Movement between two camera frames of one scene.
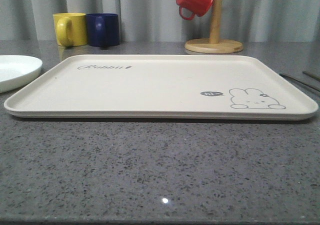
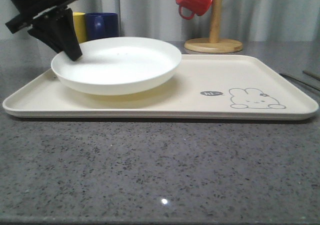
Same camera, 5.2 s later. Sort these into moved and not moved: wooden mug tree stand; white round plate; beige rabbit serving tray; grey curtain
Moved: white round plate
Not moved: grey curtain; wooden mug tree stand; beige rabbit serving tray
